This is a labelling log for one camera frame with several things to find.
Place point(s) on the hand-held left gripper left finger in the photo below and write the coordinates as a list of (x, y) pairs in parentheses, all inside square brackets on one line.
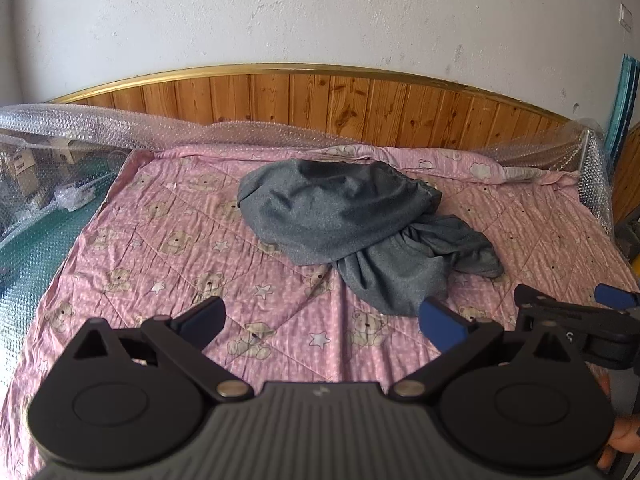
[(202, 321)]

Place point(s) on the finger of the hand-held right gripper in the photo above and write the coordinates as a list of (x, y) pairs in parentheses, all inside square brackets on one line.
[(537, 301), (616, 297)]

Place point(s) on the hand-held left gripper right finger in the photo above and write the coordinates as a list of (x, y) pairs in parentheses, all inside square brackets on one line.
[(440, 321)]

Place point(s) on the grey pants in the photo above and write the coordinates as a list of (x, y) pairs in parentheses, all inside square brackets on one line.
[(345, 220)]

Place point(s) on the person's right hand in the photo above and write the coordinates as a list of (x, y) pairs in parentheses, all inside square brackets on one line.
[(622, 435)]

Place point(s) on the yellow container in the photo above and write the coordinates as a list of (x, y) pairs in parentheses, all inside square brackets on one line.
[(635, 260)]

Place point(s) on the pink bear printed blanket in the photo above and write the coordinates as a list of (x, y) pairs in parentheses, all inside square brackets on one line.
[(210, 240)]

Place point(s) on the wooden board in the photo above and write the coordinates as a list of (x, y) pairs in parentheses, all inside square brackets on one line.
[(627, 180)]

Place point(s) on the white plastic bag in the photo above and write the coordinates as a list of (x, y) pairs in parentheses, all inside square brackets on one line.
[(75, 195)]

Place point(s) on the green mat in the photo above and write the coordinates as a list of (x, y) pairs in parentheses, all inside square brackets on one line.
[(37, 250)]

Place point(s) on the teal rolled mat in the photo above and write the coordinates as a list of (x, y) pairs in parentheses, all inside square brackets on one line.
[(622, 105)]

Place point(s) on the cardboard box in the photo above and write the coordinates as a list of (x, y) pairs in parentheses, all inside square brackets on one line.
[(17, 165), (75, 147)]

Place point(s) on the clear bubble wrap sheet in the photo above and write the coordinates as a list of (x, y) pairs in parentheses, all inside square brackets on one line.
[(75, 125)]

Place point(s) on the wooden headboard with gold trim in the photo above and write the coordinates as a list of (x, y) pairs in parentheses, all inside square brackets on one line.
[(350, 105)]

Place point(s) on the white wall switch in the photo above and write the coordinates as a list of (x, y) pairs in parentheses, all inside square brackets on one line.
[(627, 16)]

